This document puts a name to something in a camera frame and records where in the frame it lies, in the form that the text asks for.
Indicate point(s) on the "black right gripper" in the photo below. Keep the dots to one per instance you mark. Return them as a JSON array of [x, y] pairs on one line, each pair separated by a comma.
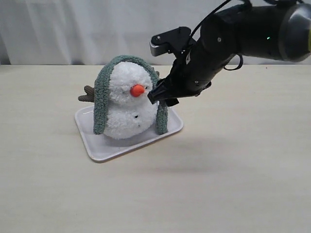
[[216, 46]]

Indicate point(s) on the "white plush snowman toy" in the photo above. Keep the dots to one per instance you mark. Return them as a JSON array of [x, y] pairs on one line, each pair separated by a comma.
[[128, 102]]

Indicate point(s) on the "white plastic tray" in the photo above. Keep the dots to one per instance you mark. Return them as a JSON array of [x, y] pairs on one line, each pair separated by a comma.
[[101, 148]]

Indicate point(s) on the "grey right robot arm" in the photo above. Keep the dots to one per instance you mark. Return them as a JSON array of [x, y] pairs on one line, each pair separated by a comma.
[[280, 31]]

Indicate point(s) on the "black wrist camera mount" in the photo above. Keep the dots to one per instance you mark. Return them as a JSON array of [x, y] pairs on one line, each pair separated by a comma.
[[175, 41]]

